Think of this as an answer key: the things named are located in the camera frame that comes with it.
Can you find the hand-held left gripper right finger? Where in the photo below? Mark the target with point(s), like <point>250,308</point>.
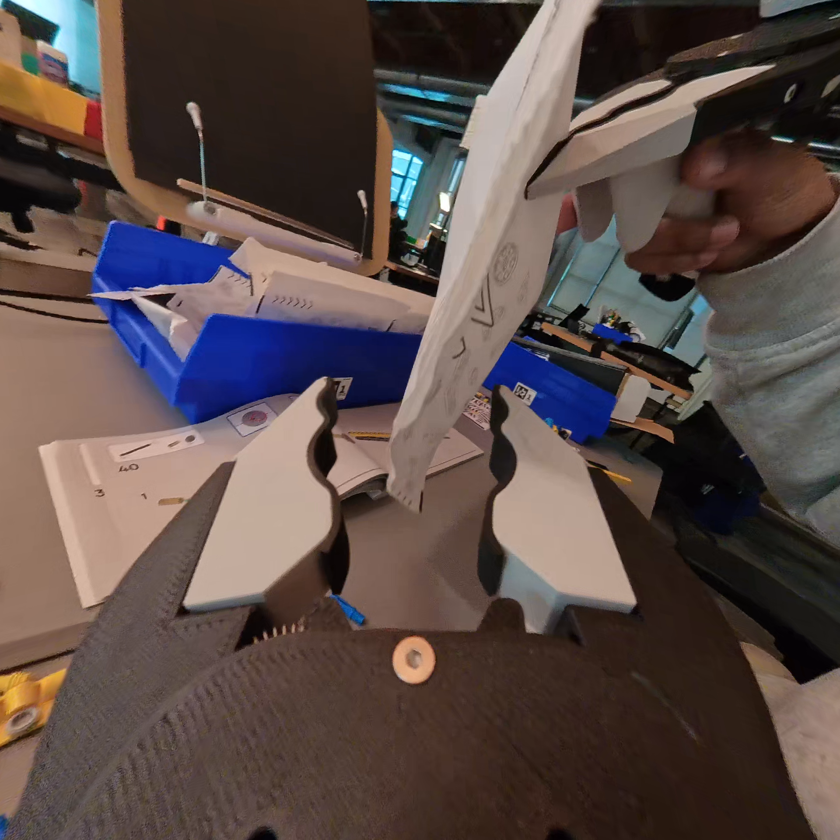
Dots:
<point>558,525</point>

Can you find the yellow lego connector piece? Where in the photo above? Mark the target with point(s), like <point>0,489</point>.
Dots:
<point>29,705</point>

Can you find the person's right forearm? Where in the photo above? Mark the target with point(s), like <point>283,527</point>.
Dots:
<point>774,367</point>

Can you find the zebra striped sticker sheet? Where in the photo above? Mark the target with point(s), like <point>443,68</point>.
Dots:
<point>476,412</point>

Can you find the person's right hand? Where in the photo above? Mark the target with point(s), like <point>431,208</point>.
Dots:
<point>768,197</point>

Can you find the small blue lego pin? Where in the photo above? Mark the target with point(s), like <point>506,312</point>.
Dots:
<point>348,609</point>

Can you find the large printed paper lego bag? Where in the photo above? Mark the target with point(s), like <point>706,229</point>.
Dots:
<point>499,229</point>

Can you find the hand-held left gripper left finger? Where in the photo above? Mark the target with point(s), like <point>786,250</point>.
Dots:
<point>262,512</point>

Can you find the lego instruction booklet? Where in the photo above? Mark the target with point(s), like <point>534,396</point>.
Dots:
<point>118,525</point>

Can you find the heap of white paper bags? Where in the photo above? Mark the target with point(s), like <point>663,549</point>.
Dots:
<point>315,305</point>

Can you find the red storage bin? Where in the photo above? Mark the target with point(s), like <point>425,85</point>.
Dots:
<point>94,121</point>

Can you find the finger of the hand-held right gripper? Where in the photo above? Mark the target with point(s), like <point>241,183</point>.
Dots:
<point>623,151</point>
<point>656,95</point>

